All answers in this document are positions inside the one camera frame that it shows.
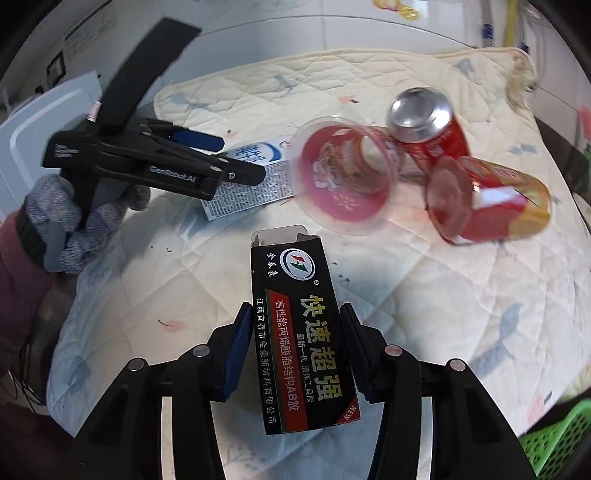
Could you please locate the person's left hand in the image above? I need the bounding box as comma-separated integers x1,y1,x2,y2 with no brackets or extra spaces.
24,175,153,274

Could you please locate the metal flexible hose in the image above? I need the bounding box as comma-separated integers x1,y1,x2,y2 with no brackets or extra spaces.
517,9,532,52
478,0,492,49

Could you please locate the cream quilted mat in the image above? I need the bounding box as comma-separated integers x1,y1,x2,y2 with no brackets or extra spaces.
46,46,591,439

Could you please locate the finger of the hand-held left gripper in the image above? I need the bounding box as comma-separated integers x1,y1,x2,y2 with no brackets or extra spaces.
207,155,267,187
147,119,225,152

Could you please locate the green mesh basket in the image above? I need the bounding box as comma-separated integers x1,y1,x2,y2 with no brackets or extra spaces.
519,397,591,480

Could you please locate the black glue box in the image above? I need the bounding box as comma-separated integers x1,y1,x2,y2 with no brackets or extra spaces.
249,224,362,436

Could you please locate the person's left forearm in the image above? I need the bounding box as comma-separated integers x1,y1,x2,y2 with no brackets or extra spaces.
0,210,65,379

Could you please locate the red drink can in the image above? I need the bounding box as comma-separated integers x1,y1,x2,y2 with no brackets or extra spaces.
387,87,472,174

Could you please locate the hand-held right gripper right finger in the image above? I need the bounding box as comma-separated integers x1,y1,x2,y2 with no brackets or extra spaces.
339,302,539,480

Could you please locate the wall socket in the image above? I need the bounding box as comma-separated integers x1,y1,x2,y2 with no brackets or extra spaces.
46,53,66,85

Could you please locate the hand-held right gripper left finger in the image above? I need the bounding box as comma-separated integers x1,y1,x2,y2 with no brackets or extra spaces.
76,302,252,480

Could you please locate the white milk carton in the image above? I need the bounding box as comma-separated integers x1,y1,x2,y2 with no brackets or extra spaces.
201,138,301,222

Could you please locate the red yellow lidded cup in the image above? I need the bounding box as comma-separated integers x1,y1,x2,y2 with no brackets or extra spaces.
426,154,554,245

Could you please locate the clear plastic cup red print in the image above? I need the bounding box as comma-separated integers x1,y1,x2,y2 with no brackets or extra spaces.
288,116,407,237

